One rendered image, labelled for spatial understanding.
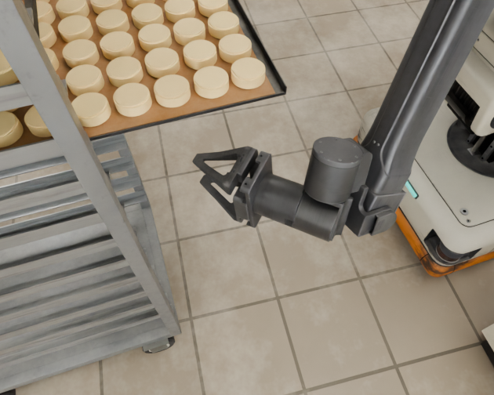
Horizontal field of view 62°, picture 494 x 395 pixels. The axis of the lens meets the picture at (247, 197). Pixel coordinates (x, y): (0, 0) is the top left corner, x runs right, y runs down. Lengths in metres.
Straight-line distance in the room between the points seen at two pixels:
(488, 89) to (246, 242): 0.90
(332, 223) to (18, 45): 0.37
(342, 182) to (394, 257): 1.14
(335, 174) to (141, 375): 1.09
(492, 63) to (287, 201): 0.81
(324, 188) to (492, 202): 1.07
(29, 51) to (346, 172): 0.34
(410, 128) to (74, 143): 0.39
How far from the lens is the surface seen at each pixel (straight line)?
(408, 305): 1.54
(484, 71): 1.21
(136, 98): 0.59
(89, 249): 0.80
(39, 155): 0.59
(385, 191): 0.54
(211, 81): 0.60
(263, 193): 0.52
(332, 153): 0.47
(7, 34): 0.44
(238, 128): 1.85
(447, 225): 1.39
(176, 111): 0.59
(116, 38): 0.70
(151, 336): 1.29
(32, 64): 0.46
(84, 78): 0.64
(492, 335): 1.47
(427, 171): 1.48
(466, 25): 0.50
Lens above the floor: 1.37
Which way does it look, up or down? 57 degrees down
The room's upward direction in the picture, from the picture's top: straight up
